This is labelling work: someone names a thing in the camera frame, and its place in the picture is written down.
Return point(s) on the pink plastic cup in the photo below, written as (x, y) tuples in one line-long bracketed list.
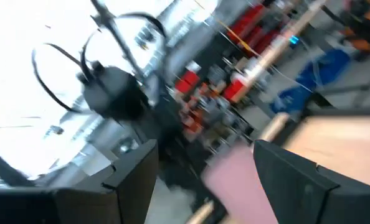
[(235, 186)]

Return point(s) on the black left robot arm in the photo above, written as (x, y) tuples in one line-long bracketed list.
[(113, 93)]

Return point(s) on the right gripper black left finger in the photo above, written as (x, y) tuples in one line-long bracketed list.
[(129, 193)]

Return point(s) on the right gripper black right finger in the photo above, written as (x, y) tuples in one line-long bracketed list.
[(297, 193)]

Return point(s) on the red tool cabinet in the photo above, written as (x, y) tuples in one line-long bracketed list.
[(250, 21)]

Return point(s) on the red box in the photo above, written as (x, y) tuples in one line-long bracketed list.
[(234, 90), (188, 81)]

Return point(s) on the orange and black equipment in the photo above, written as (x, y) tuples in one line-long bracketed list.
[(359, 43)]

